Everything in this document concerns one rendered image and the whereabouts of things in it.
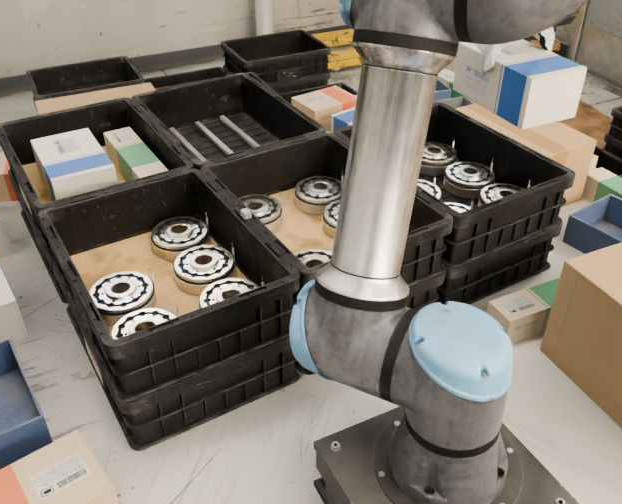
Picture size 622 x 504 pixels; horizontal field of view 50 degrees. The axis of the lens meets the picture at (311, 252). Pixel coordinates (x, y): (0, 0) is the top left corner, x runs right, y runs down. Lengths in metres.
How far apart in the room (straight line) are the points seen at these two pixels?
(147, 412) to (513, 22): 0.71
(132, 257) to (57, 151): 0.32
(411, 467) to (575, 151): 0.96
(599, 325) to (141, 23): 3.71
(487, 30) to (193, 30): 3.88
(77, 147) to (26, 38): 2.92
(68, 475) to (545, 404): 0.74
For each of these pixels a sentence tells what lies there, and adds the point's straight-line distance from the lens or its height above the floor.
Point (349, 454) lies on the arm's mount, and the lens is 0.93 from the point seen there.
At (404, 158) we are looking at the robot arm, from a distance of 0.75.
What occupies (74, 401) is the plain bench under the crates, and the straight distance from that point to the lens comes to 1.18.
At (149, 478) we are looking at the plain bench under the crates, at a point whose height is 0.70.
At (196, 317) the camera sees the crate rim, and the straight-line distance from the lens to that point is 0.93.
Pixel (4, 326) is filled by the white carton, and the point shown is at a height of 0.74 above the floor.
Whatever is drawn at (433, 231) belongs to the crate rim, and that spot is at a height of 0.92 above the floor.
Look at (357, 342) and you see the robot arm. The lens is 0.78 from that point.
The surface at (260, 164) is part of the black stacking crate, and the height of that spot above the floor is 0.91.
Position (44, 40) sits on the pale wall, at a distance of 4.36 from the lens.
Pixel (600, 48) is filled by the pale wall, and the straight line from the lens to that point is 4.62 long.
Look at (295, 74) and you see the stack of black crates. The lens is 2.90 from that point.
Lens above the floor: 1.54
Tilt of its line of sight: 36 degrees down
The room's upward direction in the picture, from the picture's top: straight up
